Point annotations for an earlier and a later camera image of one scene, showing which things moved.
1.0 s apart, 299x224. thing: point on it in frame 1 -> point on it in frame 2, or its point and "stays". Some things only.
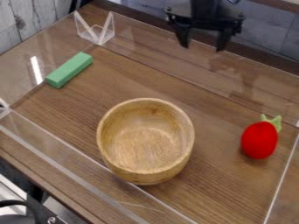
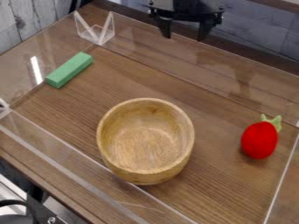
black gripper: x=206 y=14 -> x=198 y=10
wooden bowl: x=146 y=137 stays
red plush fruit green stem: x=260 y=137 stays
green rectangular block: x=79 y=62 stays
